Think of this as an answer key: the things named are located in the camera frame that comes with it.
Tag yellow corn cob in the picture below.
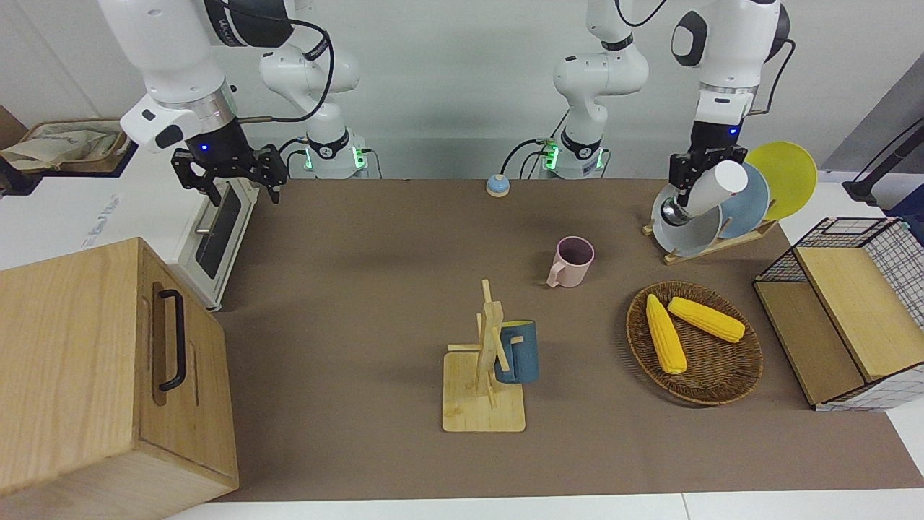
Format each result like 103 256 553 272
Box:
645 293 688 375
667 296 746 344

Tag brown table mat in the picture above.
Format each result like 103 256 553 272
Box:
213 178 924 503

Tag light wooden cabinet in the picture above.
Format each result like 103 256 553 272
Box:
0 237 240 520

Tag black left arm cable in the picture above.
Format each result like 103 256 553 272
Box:
747 38 796 118

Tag light blue plate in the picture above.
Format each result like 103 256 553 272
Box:
711 162 770 240

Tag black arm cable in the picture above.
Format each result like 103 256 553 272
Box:
747 38 796 118
237 14 337 124

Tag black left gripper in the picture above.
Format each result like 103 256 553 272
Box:
668 121 749 211

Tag white toaster oven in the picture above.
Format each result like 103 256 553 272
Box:
170 177 259 312

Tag black base cable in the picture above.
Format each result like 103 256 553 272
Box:
501 105 572 180

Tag black cabinet handle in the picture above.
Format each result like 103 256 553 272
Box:
157 289 188 393

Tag grey plate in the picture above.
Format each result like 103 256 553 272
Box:
651 181 723 259

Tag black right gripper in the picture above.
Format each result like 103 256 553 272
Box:
172 119 290 207

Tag yellow plate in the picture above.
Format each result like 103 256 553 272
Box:
744 141 818 222

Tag brown wooden tray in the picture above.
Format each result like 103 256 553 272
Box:
0 118 139 176

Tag wooden plate rack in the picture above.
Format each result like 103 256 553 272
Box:
642 217 780 266

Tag dark blue mug yellow inside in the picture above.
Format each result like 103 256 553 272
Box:
494 321 540 384

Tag pink mug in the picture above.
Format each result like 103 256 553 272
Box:
546 236 596 290

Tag wire grid shelf wooden boards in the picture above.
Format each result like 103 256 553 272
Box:
753 217 924 412

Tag brown wicker basket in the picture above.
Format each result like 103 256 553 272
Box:
626 281 764 407

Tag wooden mug rack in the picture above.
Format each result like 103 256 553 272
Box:
442 279 526 433

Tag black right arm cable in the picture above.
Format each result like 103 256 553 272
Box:
237 14 337 124

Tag black stand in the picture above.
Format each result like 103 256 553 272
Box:
842 119 924 204

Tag beige cloth bag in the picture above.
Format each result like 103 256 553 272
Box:
4 121 131 171

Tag white water bottle glass base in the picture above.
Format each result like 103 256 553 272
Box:
661 160 749 227

